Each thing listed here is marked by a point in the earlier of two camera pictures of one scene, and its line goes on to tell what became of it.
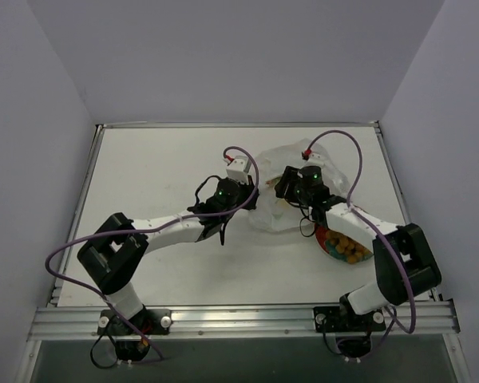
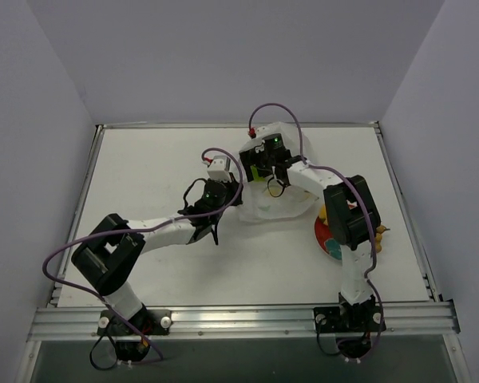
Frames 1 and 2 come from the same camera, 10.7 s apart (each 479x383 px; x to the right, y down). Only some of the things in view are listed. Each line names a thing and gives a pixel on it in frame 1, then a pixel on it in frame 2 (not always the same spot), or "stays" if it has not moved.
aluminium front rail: (223, 322) stays
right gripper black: (284, 182) → (254, 163)
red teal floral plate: (341, 246) stays
